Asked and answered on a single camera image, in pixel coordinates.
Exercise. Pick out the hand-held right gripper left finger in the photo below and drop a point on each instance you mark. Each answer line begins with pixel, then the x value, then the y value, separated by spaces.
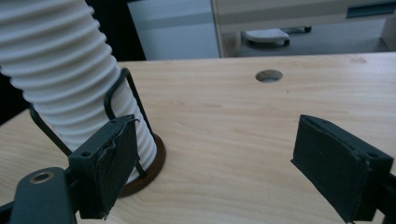
pixel 102 165

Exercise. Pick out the light wooden desk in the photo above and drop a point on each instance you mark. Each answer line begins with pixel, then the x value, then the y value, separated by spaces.
pixel 311 11

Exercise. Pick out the white cabinet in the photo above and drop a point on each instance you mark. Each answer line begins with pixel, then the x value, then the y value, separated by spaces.
pixel 177 34

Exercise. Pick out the stack of white paper cups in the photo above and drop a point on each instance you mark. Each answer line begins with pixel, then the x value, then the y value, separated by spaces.
pixel 59 62

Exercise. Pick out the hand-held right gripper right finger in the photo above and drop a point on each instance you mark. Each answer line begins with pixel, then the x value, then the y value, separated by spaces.
pixel 333 165

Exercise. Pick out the white chair base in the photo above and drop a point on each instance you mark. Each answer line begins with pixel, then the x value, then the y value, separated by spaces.
pixel 266 35

